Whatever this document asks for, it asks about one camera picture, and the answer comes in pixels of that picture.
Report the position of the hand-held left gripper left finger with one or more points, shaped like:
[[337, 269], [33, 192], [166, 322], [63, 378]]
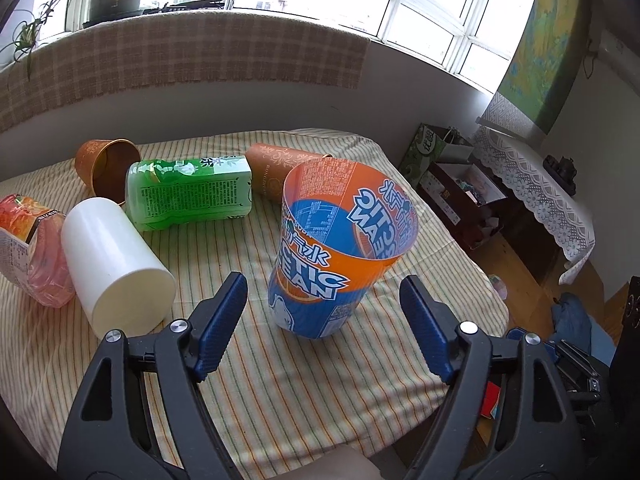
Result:
[[220, 317]]

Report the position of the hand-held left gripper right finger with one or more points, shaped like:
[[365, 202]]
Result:
[[425, 317]]

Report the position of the blue and orange plastic cup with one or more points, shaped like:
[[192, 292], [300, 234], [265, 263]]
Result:
[[320, 255]]

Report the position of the white cup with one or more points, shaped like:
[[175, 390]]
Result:
[[112, 260]]

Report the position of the green plastic cup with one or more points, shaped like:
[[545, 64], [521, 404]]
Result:
[[187, 195]]

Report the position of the tall brown paper cup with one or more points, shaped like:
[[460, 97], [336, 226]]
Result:
[[272, 165]]

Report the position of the small brown paper cup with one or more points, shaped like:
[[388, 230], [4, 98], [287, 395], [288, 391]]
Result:
[[102, 162]]

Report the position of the pink and orange plastic cup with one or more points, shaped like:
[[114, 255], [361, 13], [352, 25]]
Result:
[[30, 250]]

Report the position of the striped tablecloth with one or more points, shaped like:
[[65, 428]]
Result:
[[250, 240]]

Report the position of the dark cardboard box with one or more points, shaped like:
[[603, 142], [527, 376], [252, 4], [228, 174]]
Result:
[[462, 200]]

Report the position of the blue cloth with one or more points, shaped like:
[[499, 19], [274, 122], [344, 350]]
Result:
[[575, 325]]

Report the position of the green paper bag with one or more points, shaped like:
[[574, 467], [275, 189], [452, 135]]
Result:
[[432, 152]]

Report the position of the side table with lace cloth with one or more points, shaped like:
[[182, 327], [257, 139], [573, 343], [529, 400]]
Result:
[[540, 190]]

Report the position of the plaid cloth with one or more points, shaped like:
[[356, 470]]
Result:
[[175, 65]]

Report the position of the wall map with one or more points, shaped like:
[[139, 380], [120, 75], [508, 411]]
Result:
[[547, 45]]

